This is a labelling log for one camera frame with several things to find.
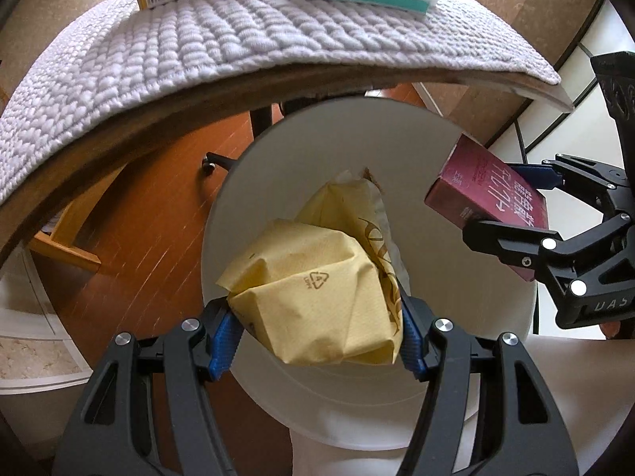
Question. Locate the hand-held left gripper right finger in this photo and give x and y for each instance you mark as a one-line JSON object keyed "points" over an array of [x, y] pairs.
{"points": [[411, 344]]}

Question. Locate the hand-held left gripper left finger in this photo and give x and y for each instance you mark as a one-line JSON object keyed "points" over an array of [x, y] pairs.
{"points": [[223, 344]]}

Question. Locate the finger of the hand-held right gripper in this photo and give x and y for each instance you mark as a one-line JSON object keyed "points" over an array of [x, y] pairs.
{"points": [[538, 174], [506, 240]]}

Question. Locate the maroon cardboard box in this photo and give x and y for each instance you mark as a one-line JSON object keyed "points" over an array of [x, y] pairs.
{"points": [[476, 178]]}

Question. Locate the yellow paper wrapper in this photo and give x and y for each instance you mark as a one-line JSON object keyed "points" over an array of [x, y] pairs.
{"points": [[307, 297]]}

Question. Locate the white trash bin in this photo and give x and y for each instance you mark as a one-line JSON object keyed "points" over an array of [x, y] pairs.
{"points": [[297, 158]]}

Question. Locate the black chair caster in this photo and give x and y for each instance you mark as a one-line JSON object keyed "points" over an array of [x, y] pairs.
{"points": [[211, 163]]}

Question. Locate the wooden furniture leg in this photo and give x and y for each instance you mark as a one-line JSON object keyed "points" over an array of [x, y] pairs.
{"points": [[69, 238]]}

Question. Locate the wooden table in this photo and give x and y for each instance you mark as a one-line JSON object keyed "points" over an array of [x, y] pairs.
{"points": [[149, 129]]}

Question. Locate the lilac quilted mat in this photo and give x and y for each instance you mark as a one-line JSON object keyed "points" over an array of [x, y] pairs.
{"points": [[248, 34]]}

